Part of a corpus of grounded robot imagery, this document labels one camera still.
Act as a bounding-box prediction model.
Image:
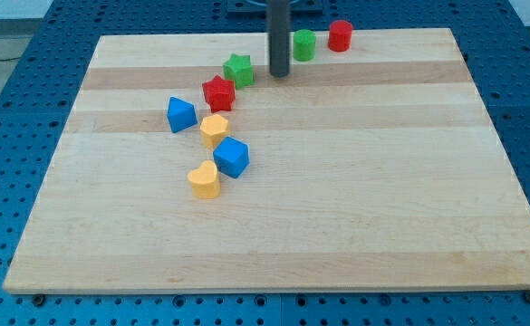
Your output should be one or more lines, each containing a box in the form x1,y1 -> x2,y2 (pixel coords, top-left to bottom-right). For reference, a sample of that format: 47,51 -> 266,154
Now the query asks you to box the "yellow pentagon block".
199,114 -> 230,149

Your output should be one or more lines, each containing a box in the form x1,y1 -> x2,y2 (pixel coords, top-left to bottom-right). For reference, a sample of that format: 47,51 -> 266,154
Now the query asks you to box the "yellow heart block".
188,160 -> 220,199

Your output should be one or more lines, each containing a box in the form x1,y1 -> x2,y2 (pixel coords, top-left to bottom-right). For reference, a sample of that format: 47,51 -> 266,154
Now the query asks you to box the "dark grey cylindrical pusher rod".
266,0 -> 291,78

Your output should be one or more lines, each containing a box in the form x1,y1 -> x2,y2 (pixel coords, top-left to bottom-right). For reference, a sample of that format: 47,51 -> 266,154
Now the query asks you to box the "red cylinder block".
328,20 -> 353,52

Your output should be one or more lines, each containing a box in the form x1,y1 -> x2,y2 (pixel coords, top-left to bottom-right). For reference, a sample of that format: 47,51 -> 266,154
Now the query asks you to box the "green star block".
223,53 -> 255,90

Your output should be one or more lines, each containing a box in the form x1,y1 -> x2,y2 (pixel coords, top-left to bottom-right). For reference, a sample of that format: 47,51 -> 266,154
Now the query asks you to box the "red star block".
202,75 -> 236,113

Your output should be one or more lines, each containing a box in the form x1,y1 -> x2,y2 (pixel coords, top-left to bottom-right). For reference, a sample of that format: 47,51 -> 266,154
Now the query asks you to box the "blue triangle block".
167,97 -> 198,133

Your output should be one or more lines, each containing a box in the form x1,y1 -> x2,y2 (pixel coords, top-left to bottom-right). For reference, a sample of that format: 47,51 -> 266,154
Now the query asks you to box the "light wooden board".
3,28 -> 530,294

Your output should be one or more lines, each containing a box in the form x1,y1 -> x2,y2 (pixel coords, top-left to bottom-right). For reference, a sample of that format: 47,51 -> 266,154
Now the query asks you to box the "blue cube block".
213,137 -> 249,178

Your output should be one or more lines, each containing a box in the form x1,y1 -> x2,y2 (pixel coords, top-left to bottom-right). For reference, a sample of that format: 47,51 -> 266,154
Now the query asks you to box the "green cylinder block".
293,29 -> 316,62

